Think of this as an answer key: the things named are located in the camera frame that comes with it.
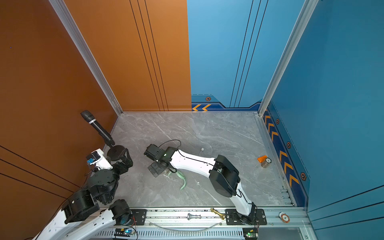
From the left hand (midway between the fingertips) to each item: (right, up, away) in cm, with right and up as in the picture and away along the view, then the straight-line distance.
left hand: (122, 152), depth 67 cm
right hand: (+14, -10, +16) cm, 23 cm away
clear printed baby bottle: (+75, -9, +20) cm, 78 cm away
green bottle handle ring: (+24, -15, +16) cm, 32 cm away
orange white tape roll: (+77, -34, +7) cm, 85 cm away
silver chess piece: (+31, -32, +5) cm, 45 cm away
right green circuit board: (+60, -40, +4) cm, 72 cm away
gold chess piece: (+46, -32, +5) cm, 57 cm away
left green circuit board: (-1, -39, +4) cm, 39 cm away
